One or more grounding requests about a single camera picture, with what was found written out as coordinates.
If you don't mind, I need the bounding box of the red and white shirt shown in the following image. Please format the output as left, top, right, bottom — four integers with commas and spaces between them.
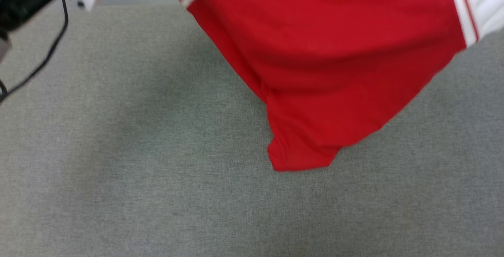
159, 0, 504, 172

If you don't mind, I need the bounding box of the grey fabric sofa cushion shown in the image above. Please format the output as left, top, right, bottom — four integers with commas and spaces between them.
0, 3, 504, 257

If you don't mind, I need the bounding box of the thin black cable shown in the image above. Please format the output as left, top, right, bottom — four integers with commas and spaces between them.
0, 0, 70, 105

